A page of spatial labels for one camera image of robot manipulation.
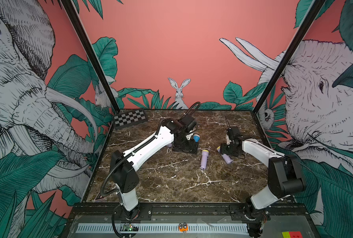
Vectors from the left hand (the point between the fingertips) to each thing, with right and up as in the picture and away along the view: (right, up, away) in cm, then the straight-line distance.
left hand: (192, 150), depth 76 cm
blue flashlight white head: (+5, +4, +25) cm, 26 cm away
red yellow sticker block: (+44, -36, -11) cm, 58 cm away
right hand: (+21, -2, +17) cm, 28 cm away
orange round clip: (-5, -35, -8) cm, 36 cm away
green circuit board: (-31, -36, -6) cm, 48 cm away
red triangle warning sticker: (-50, -26, +2) cm, 57 cm away
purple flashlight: (+9, -8, +15) cm, 19 cm away
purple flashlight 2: (+23, -8, +15) cm, 29 cm away
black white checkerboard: (-46, +17, +35) cm, 60 cm away
